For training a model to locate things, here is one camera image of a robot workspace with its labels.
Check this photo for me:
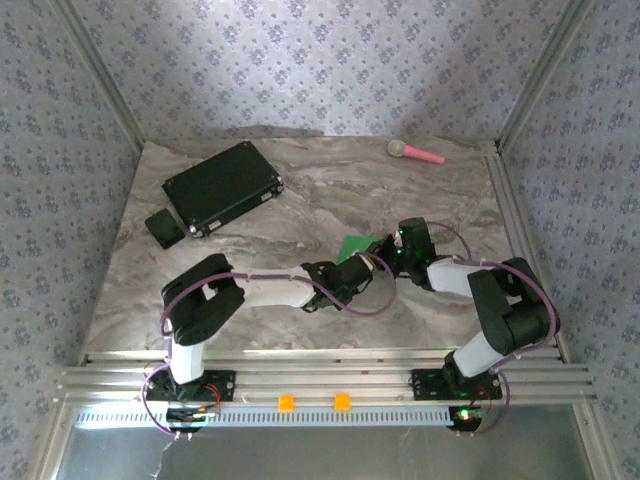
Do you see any aluminium frame leg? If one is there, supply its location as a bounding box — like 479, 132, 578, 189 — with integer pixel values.
35, 403, 77, 480
573, 402, 610, 480

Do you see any green cloth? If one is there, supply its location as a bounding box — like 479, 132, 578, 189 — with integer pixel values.
337, 234, 381, 266

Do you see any aluminium side rail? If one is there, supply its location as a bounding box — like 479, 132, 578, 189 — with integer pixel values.
480, 141, 571, 364

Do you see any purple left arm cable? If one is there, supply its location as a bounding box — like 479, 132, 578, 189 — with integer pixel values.
140, 257, 399, 439

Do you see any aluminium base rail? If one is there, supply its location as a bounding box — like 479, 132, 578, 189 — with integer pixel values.
55, 349, 599, 407

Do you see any pink toy microphone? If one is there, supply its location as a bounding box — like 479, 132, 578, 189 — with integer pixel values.
386, 138, 446, 166

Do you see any aluminium upright post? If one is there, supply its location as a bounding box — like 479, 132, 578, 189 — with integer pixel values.
497, 0, 596, 151
49, 0, 147, 151

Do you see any white slotted cable duct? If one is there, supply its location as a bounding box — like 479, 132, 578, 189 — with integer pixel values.
74, 405, 454, 429

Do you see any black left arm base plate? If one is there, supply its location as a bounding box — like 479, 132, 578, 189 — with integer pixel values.
144, 368, 237, 404

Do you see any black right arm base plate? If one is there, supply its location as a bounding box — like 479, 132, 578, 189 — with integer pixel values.
410, 368, 503, 401

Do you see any black case with metal latches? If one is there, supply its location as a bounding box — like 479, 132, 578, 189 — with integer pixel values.
161, 140, 285, 239

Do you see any grey metal sheet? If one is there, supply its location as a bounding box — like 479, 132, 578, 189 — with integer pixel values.
54, 405, 596, 480

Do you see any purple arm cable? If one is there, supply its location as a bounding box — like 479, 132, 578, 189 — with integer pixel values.
140, 257, 399, 439
424, 221, 562, 436

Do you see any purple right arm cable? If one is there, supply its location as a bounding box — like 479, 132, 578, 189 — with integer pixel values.
424, 221, 562, 436

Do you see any small black box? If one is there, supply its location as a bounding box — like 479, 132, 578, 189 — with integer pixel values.
143, 208, 186, 250

